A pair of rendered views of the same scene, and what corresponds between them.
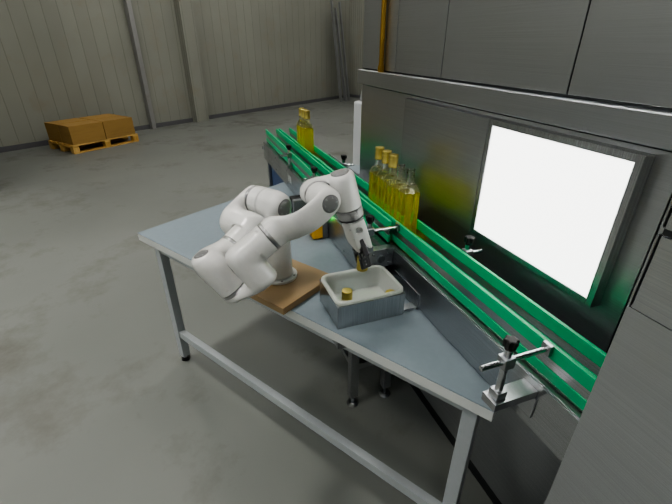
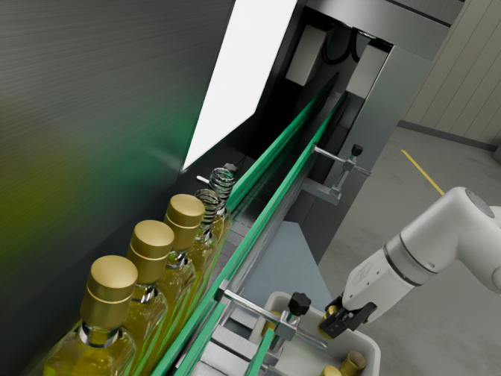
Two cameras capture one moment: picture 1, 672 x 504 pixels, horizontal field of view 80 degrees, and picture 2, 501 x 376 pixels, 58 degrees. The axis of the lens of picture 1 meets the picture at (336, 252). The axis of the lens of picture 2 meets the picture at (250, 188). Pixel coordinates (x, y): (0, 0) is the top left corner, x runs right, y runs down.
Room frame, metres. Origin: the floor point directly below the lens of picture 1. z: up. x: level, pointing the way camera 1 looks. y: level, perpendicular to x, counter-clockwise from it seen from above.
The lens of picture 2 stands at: (1.66, 0.01, 1.40)
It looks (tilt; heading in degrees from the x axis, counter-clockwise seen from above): 30 degrees down; 209
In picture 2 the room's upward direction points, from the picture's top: 22 degrees clockwise
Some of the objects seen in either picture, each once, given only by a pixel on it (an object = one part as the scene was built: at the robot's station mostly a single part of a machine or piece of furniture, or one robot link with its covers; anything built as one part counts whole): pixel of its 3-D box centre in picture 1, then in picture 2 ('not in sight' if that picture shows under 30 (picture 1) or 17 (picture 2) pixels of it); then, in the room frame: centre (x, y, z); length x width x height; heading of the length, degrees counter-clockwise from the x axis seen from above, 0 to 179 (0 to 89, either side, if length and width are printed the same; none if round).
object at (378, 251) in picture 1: (379, 256); (235, 358); (1.20, -0.15, 0.85); 0.09 x 0.04 x 0.07; 110
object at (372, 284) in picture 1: (361, 293); (308, 362); (1.05, -0.08, 0.80); 0.22 x 0.17 x 0.09; 110
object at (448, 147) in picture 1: (478, 176); (190, 91); (1.15, -0.43, 1.15); 0.90 x 0.03 x 0.34; 20
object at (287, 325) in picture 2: (375, 232); (269, 321); (1.19, -0.13, 0.95); 0.17 x 0.03 x 0.12; 110
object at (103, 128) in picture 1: (93, 132); not in sight; (6.64, 3.97, 0.20); 1.15 x 0.83 x 0.40; 142
